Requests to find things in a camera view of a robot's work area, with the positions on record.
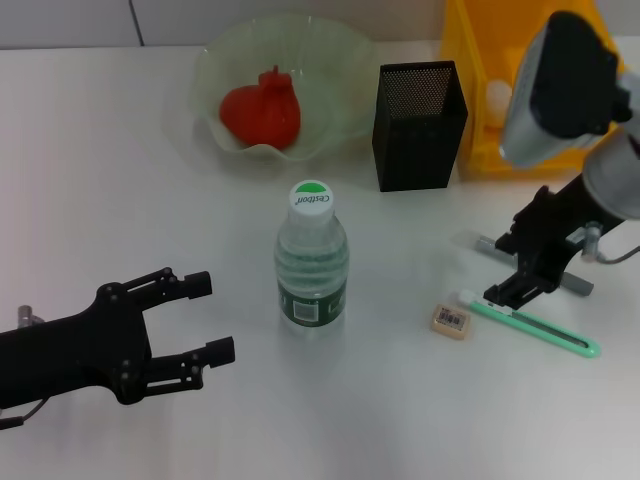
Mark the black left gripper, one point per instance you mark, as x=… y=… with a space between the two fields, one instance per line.
x=100 y=345

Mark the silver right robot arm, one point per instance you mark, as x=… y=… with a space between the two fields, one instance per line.
x=560 y=90

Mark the mint green utility knife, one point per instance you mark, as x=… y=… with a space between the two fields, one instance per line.
x=550 y=331

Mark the red-orange toy fruit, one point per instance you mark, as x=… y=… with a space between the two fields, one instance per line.
x=262 y=115

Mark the grey marker pen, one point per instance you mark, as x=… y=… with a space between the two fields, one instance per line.
x=580 y=285

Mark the beige eraser with barcode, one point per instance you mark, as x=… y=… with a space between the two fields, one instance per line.
x=451 y=320

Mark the green glass fruit plate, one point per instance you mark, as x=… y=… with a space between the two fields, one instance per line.
x=330 y=75

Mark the black mesh pen holder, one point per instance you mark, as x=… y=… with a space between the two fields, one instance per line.
x=420 y=140

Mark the white paper ball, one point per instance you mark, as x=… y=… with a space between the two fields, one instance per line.
x=499 y=97

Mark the clear green-label water bottle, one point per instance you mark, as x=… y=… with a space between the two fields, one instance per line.
x=311 y=270

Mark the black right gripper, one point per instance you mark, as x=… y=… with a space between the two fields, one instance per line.
x=550 y=230

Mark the yellow plastic bin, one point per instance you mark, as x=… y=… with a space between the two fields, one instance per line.
x=475 y=100

